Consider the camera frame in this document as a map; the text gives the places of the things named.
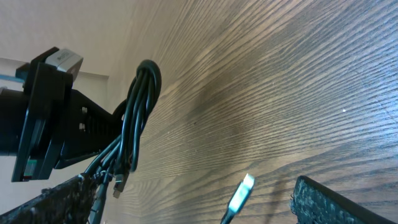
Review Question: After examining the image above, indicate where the black usb cable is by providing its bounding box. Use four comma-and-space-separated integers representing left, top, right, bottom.
83, 58, 256, 224

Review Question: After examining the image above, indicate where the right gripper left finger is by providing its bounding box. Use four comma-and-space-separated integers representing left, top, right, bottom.
1, 174, 97, 224

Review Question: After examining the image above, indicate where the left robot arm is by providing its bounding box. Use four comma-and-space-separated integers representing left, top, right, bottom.
1, 47, 122, 182

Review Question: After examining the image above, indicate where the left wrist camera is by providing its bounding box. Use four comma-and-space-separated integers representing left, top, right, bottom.
45, 49, 83, 81

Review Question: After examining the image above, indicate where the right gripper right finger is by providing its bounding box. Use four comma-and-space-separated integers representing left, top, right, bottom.
290, 175, 395, 224

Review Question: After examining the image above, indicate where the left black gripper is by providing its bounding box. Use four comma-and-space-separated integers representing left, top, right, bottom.
11, 47, 122, 182

